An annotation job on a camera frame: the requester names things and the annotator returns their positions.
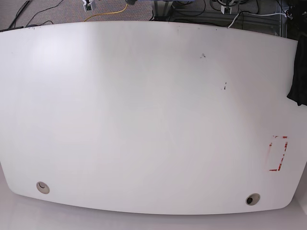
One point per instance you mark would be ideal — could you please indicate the black t-shirt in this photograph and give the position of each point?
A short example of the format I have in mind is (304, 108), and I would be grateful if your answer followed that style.
(298, 91)

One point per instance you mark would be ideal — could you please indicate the right table grommet hole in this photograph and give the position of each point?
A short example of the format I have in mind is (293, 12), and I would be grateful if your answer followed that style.
(252, 199)

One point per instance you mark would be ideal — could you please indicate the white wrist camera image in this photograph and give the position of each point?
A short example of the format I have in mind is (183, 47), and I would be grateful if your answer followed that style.
(226, 10)
(88, 5)

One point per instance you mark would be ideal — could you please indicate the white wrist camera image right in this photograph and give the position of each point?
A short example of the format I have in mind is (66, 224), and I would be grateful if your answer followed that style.
(226, 10)

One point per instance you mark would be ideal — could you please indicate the red tape rectangle marking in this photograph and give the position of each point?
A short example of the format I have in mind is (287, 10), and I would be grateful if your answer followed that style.
(276, 153)

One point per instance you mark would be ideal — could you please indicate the left table grommet hole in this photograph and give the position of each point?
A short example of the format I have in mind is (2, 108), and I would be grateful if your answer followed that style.
(42, 187)

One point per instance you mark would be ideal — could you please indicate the table grommet hole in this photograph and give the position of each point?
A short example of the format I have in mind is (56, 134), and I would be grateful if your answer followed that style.
(252, 199)
(42, 187)

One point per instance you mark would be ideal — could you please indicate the aluminium frame stand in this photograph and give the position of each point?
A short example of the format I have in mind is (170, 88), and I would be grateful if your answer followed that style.
(161, 10)

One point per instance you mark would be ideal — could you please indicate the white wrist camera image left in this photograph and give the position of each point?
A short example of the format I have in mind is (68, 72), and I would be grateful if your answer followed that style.
(88, 5)

